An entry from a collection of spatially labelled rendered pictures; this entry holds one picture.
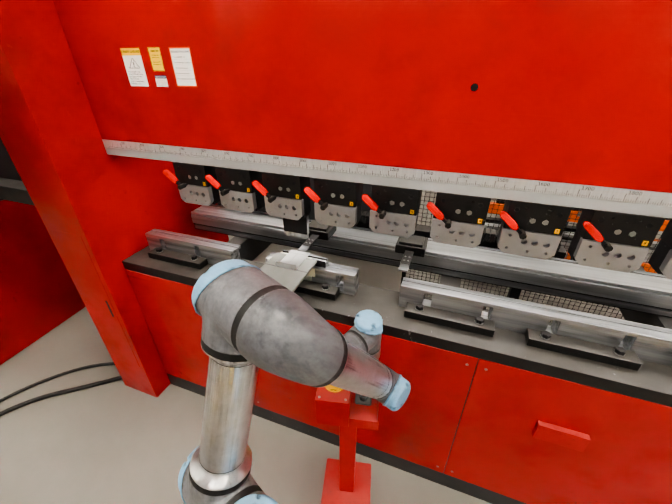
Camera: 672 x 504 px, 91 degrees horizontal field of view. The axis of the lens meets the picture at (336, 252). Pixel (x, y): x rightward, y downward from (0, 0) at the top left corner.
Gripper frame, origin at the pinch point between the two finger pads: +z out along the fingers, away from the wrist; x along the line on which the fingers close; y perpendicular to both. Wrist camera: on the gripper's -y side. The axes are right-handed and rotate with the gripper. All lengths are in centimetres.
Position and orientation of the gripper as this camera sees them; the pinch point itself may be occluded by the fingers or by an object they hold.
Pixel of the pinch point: (364, 399)
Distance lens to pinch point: 115.6
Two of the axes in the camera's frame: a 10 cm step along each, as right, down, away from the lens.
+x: -9.9, -0.6, 1.1
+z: 0.2, 8.1, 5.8
